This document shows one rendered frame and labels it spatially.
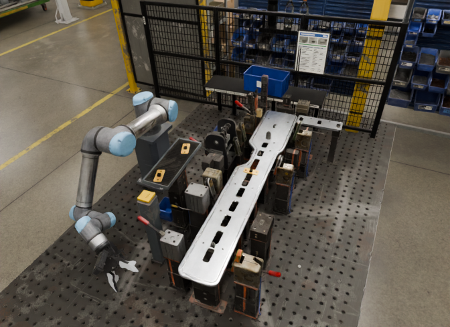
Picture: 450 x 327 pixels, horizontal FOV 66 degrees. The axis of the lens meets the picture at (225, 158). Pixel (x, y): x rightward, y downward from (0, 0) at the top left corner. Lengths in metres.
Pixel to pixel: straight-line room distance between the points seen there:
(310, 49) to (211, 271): 1.69
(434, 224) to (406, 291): 0.75
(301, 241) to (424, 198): 1.81
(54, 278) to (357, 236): 1.61
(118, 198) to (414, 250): 2.23
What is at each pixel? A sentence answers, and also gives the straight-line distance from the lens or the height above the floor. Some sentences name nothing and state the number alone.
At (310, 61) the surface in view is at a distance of 2.61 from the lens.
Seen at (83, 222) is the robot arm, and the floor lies 1.08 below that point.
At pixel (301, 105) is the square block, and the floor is 1.05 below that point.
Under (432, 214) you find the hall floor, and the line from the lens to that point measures 3.45.
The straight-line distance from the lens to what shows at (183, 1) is 4.06.
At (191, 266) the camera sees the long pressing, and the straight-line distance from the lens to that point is 1.52.
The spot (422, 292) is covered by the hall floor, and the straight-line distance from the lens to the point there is 2.90.
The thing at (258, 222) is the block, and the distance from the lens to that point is 1.62.
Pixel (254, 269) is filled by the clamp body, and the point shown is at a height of 1.06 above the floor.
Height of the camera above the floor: 2.25
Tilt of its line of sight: 39 degrees down
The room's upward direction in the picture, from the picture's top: 2 degrees counter-clockwise
